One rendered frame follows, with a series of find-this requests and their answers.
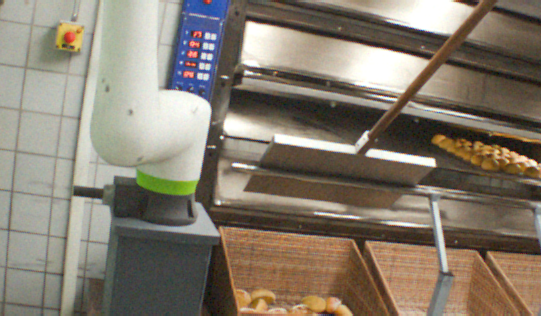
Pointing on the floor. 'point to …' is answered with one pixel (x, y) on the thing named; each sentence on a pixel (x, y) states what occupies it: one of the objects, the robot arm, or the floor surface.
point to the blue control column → (201, 27)
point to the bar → (431, 217)
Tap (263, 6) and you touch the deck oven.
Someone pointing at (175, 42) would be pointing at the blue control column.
